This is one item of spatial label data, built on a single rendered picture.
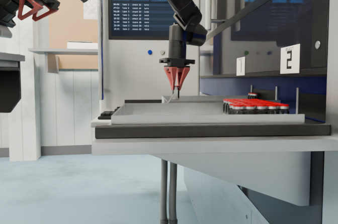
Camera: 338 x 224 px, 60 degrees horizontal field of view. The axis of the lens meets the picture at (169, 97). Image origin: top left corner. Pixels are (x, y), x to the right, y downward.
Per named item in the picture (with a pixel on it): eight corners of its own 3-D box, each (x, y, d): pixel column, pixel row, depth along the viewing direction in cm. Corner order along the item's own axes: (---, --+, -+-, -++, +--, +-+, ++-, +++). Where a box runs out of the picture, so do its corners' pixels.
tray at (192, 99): (249, 104, 113) (250, 95, 113) (280, 111, 87) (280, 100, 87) (161, 105, 110) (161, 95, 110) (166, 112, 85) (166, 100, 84)
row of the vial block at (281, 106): (256, 116, 74) (257, 98, 74) (290, 128, 56) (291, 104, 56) (248, 116, 74) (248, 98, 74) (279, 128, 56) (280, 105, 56)
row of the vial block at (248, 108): (230, 117, 74) (231, 98, 73) (256, 129, 56) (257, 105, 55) (222, 117, 73) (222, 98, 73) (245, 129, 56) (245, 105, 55)
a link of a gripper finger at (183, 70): (189, 91, 92) (190, 61, 92) (168, 90, 90) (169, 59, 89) (181, 90, 99) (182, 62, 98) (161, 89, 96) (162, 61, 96)
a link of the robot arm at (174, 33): (166, 23, 94) (177, 20, 89) (182, 26, 98) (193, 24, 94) (165, 44, 94) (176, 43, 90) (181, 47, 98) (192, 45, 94)
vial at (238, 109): (241, 127, 58) (241, 104, 57) (245, 129, 56) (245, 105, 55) (230, 127, 58) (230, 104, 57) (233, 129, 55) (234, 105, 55)
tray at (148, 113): (252, 115, 78) (253, 102, 78) (304, 133, 52) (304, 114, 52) (124, 116, 76) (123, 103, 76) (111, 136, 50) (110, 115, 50)
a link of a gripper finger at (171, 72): (190, 91, 93) (192, 61, 92) (170, 90, 90) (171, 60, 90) (182, 90, 99) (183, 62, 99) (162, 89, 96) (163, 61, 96)
